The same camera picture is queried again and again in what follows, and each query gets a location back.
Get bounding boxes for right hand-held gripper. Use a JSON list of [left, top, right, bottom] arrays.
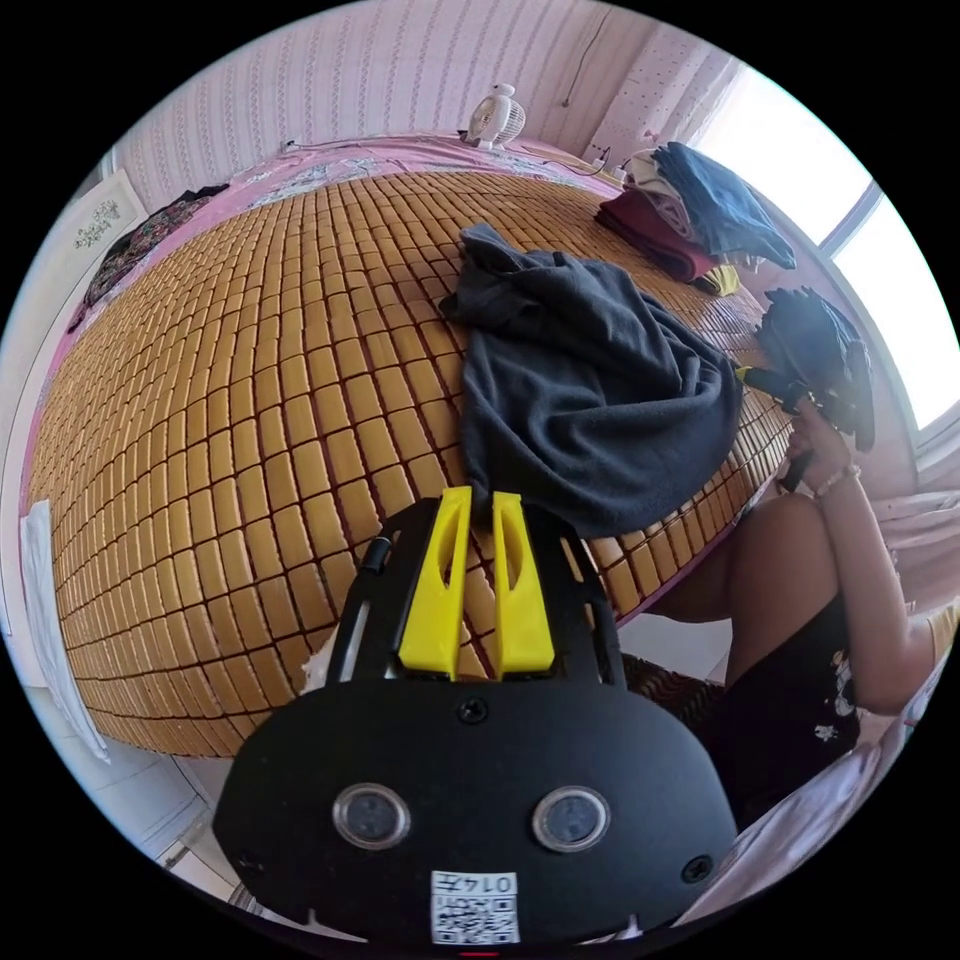
[[737, 287, 878, 494]]

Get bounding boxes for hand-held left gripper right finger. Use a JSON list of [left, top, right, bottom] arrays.
[[491, 490, 557, 682]]

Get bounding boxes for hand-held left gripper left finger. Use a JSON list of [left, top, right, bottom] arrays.
[[398, 485, 475, 682]]

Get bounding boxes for gray short sleeve shirt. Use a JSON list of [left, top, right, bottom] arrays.
[[438, 223, 746, 541]]

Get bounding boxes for person's right forearm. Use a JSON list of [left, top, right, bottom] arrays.
[[813, 468, 940, 715]]

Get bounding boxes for person's right hand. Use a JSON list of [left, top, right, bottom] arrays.
[[788, 395, 862, 501]]

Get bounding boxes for pile of clothes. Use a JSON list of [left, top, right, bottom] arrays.
[[595, 141, 799, 296]]

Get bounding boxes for window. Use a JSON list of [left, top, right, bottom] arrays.
[[688, 65, 958, 440]]

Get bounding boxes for person's body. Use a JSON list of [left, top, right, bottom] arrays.
[[648, 491, 960, 835]]

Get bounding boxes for bed with woven mat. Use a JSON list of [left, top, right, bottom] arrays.
[[20, 134, 810, 760]]

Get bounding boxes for pink dotted curtain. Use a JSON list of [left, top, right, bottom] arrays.
[[590, 29, 745, 175]]

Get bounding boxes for white table fan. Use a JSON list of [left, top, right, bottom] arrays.
[[464, 82, 527, 152]]

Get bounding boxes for white cloth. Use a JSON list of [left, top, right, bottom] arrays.
[[20, 497, 114, 766]]

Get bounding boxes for dark floral garment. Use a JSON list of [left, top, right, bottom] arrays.
[[65, 183, 231, 333]]

